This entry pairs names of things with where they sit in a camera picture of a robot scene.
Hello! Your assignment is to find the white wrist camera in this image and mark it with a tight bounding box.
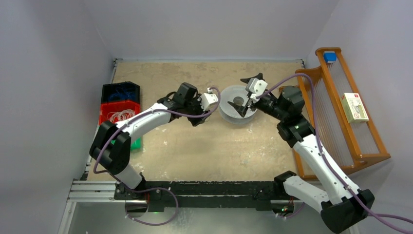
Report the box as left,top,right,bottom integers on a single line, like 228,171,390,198
245,79,268,97
200,87,220,111

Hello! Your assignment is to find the white perforated spool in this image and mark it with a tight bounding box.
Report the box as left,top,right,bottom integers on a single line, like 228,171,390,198
219,85,257,125

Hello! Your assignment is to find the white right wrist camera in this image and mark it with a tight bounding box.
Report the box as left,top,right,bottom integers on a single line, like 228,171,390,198
245,79,268,97

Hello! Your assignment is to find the red bin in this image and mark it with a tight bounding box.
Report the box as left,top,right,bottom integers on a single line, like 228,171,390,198
98,100,141,125

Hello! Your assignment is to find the green bin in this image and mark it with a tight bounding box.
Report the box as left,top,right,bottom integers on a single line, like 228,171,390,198
130,138,142,151

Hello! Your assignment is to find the wooden rack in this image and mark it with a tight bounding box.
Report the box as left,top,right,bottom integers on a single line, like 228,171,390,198
296,47,391,175

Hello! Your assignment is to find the blue block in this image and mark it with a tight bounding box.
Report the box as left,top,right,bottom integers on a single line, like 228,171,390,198
323,51,337,64

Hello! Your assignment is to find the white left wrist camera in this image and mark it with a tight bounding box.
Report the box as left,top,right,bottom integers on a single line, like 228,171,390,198
200,87,220,111

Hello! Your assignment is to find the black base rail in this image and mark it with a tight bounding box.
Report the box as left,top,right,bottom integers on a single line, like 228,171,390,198
114,181,300,215

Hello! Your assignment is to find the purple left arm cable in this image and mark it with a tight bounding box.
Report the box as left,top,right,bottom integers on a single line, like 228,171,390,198
93,86,221,226

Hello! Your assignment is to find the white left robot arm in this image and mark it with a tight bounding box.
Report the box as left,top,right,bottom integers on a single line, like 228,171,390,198
89,82,221,199

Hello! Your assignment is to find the white cardboard box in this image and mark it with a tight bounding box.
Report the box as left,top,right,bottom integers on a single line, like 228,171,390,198
340,93,369,123

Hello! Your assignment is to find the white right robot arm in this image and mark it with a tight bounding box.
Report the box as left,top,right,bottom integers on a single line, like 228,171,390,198
231,73,375,234

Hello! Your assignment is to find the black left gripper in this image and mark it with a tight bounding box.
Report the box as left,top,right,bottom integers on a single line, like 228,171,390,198
184,95,211,126

